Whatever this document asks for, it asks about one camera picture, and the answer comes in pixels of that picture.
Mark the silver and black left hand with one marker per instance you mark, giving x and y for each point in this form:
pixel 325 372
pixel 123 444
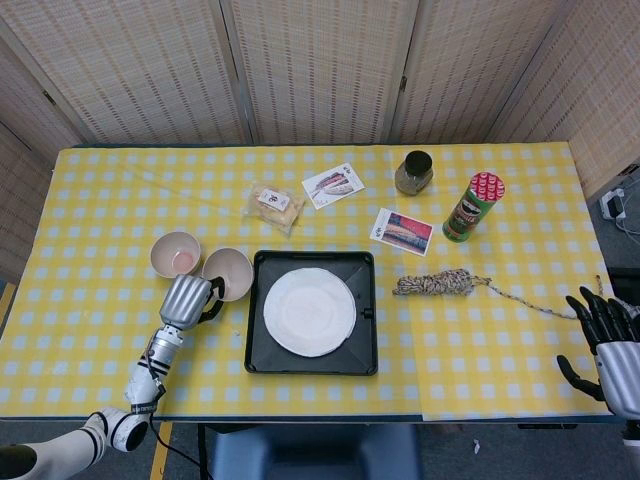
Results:
pixel 182 300

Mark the silver and black right hand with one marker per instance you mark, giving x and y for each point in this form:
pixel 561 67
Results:
pixel 620 370

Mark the beige bowl with pink stain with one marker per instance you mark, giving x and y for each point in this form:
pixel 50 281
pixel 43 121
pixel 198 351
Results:
pixel 175 252

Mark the plain beige bowl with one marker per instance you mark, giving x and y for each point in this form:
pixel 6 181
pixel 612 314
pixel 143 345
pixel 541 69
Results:
pixel 235 272

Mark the white paper plate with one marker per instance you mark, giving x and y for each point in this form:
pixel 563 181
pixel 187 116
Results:
pixel 310 312

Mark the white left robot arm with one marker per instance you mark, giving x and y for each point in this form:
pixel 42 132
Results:
pixel 150 370

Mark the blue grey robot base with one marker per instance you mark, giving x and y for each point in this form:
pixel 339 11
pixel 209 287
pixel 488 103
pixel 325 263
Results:
pixel 310 455

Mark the black square plastic tray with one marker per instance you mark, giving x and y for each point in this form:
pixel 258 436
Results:
pixel 260 350

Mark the yellow checkered tablecloth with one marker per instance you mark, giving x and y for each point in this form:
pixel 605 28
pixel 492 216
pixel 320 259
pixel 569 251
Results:
pixel 100 200

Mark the clear bag of cookies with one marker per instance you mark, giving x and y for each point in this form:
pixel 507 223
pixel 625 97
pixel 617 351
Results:
pixel 272 205

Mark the white power adapter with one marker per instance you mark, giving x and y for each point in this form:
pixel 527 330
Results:
pixel 611 202

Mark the white postcard with drawing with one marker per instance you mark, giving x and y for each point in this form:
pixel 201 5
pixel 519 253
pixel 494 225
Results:
pixel 332 186

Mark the green Pringles can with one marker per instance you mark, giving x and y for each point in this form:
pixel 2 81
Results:
pixel 467 215

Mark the postcard with red blue picture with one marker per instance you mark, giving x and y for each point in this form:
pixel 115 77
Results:
pixel 402 231

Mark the glass jar with black lid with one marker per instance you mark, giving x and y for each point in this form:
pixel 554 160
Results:
pixel 414 177

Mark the beige woven folding screen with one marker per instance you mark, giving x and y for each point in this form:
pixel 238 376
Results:
pixel 320 75

